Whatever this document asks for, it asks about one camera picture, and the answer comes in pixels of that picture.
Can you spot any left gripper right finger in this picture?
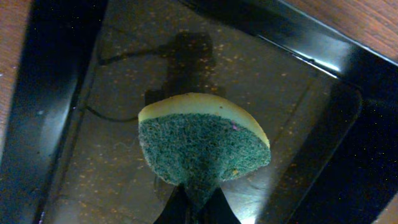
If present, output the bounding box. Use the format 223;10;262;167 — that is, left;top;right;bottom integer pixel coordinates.
201;188;241;224

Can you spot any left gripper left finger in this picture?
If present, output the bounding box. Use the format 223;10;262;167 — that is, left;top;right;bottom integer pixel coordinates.
154;185;192;224

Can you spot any green yellow sponge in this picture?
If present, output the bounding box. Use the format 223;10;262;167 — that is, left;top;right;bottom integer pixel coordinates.
138;93;271;210

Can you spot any black plastic tray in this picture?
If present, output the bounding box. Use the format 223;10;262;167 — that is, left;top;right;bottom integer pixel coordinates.
1;1;397;223

